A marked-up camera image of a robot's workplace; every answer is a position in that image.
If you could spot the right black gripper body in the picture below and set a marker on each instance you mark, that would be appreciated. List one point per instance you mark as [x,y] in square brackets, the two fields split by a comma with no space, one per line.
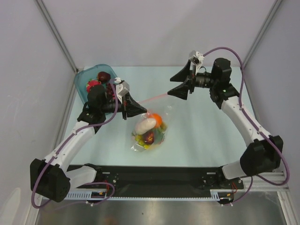
[192,79]

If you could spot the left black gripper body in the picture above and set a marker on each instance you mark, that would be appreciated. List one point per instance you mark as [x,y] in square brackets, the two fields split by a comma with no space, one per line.
[122,108]

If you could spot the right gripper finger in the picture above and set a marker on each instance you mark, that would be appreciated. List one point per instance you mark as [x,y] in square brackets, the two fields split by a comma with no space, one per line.
[180,91]
[182,75]

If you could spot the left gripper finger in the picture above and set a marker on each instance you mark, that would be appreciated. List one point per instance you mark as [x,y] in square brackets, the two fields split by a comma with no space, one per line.
[131,103]
[134,110]

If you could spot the clear zip top bag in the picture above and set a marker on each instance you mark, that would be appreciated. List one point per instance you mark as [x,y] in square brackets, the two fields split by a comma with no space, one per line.
[162,105]

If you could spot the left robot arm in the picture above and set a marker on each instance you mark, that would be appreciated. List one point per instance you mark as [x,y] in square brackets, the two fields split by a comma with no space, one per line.
[50,177]

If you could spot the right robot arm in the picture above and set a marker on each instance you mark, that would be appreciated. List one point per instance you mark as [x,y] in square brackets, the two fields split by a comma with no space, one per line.
[263,150]

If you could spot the purple fake grapes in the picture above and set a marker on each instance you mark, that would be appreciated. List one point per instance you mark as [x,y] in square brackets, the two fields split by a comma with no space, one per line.
[110,88]

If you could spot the fake orange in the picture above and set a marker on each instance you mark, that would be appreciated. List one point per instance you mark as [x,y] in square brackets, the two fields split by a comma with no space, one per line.
[157,117]

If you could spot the yellow fake banana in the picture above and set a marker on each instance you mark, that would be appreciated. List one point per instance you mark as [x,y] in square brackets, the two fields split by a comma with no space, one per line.
[140,145]

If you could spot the dark purple fake fruit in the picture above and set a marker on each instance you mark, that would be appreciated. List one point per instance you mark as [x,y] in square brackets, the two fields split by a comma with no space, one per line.
[148,137]

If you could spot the dark red fake apple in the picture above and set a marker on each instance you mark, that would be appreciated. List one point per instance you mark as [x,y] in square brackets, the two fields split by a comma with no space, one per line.
[103,77]

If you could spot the teal plastic bin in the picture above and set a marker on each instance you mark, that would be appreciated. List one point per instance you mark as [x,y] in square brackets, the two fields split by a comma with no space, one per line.
[84,76]

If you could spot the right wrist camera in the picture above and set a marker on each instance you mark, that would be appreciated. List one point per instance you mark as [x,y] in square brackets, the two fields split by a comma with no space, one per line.
[196,59]

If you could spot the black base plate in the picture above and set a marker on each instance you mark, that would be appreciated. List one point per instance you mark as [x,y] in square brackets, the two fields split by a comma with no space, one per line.
[164,182]

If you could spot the left white cable duct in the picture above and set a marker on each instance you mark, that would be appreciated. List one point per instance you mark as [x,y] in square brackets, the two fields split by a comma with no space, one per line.
[88,194]

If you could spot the white cable duct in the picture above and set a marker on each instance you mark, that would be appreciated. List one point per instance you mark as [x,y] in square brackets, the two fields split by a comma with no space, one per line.
[220,194]
[88,194]

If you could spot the right aluminium frame post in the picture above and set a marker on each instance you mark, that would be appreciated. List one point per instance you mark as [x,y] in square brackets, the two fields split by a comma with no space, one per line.
[262,31]

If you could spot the aluminium frame post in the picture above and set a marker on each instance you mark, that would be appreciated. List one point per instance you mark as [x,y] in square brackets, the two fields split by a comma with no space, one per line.
[262,31]
[57,36]

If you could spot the right white cable duct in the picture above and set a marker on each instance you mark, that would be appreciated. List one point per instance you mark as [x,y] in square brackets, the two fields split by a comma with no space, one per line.
[220,194]

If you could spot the aluminium rail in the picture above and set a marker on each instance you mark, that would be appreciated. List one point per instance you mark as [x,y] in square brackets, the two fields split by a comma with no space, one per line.
[260,185]

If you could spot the left aluminium frame post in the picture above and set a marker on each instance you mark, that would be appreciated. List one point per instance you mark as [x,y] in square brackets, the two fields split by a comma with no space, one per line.
[57,36]

